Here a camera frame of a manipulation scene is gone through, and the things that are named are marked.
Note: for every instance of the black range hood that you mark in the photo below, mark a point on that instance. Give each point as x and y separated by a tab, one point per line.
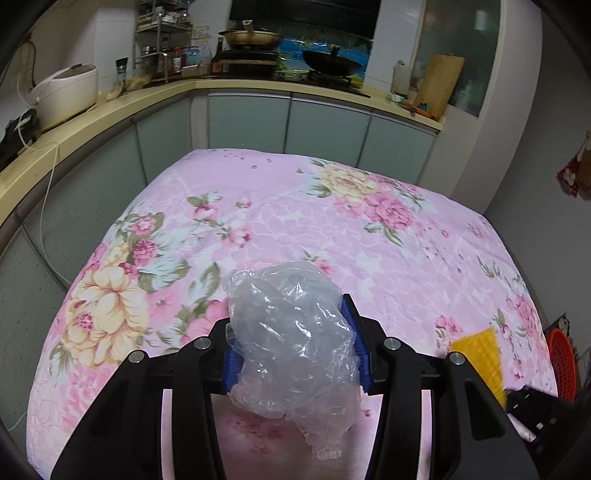
323	18

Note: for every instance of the black wok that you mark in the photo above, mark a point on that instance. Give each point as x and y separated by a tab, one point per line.
332	62

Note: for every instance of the yellow mesh sheet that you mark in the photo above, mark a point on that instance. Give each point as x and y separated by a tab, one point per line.
480	360

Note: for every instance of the kitchen counter cabinet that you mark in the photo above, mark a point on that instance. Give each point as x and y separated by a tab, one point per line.
323	124

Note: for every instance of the dark small bottle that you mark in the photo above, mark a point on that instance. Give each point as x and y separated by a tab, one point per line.
121	74

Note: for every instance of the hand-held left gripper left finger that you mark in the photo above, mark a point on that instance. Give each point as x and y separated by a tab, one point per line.
232	374

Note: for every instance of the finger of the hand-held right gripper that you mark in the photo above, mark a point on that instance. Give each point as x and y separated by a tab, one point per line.
545	410

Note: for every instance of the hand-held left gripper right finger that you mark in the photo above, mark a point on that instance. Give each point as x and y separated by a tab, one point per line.
364	369

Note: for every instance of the white rice cooker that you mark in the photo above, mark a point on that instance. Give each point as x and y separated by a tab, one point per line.
64	97

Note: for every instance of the pink floral blanket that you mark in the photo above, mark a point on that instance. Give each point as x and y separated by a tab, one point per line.
323	221

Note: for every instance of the clear plastic bag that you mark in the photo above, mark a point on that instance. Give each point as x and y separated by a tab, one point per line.
286	332

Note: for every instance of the gas stove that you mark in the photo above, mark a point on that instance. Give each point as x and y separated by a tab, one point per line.
323	82

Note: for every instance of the black induction cooker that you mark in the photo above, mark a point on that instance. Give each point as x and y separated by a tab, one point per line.
249	60

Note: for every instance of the black countertop appliance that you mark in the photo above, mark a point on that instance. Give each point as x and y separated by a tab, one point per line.
14	138

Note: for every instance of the golden frying pan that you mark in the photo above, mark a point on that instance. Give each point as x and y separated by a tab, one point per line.
251	40

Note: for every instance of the red bag on wall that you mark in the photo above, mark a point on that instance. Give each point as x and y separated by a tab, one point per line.
575	173

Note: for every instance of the white plastic bottle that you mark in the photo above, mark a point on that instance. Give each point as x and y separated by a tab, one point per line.
400	78

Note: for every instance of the red plastic mesh basket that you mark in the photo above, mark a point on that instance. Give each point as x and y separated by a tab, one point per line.
561	364

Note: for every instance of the metal spice rack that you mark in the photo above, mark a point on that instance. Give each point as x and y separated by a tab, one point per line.
161	50

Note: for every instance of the wooden cutting board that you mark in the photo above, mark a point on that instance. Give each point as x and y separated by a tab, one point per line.
438	83

